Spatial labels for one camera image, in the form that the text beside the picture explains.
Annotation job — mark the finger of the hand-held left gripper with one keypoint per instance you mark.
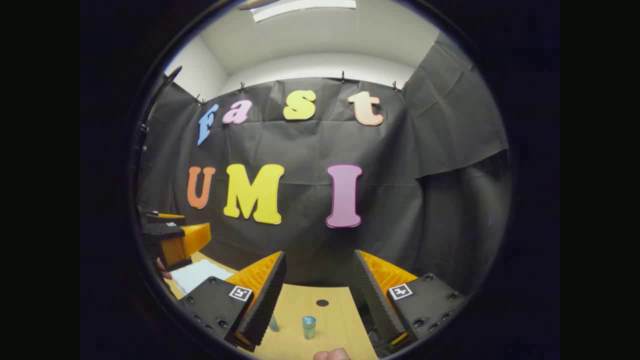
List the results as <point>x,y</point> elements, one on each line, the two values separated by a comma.
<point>160,232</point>
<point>165,220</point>

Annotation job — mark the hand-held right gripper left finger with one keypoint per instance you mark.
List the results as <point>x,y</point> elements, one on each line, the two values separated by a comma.
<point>265,310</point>

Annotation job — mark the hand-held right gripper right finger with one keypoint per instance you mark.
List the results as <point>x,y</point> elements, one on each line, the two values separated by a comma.
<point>380,310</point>

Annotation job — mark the white blue tube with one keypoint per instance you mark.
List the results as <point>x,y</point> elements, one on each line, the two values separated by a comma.
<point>274,324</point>

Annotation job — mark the translucent blue bottle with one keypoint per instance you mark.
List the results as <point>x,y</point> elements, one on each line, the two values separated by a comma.
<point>309,327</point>

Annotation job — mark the light blue small suitcase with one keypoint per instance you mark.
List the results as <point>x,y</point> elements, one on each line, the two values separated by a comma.
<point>197,275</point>

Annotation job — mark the black backdrop cloth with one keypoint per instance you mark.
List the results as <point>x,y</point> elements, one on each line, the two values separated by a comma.
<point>300,147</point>

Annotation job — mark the ceiling light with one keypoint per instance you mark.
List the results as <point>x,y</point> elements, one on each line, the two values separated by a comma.
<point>300,7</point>

